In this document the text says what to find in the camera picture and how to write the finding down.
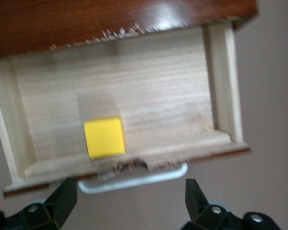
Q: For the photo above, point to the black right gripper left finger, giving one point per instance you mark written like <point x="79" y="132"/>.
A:
<point x="61" y="203"/>

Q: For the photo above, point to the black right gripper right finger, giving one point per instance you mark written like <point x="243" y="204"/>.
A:
<point x="196" y="206"/>

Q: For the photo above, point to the yellow cube block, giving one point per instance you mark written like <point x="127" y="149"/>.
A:
<point x="104" y="137"/>

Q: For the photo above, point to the dark brown wooden cabinet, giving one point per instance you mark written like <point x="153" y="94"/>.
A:
<point x="86" y="19"/>

